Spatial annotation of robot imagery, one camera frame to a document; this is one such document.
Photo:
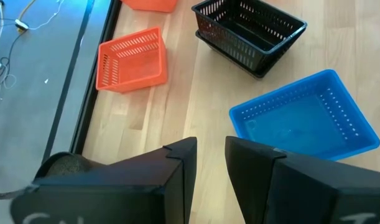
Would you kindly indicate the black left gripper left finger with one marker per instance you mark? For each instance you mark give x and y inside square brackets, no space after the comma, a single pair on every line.
[130,193]

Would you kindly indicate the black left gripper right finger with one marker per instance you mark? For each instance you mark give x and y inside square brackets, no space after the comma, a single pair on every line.
[301,193]

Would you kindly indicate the blue plastic basket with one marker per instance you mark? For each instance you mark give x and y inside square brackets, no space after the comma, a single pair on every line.
[301,124]

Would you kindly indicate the black plastic basket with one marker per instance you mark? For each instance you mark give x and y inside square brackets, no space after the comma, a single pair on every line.
[258,74]
[255,34]

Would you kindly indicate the orange plastic basket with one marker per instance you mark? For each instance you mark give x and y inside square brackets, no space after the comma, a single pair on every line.
[152,4]
[133,62]

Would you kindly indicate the black aluminium table frame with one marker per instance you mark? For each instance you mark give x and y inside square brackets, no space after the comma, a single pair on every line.
[94,74]

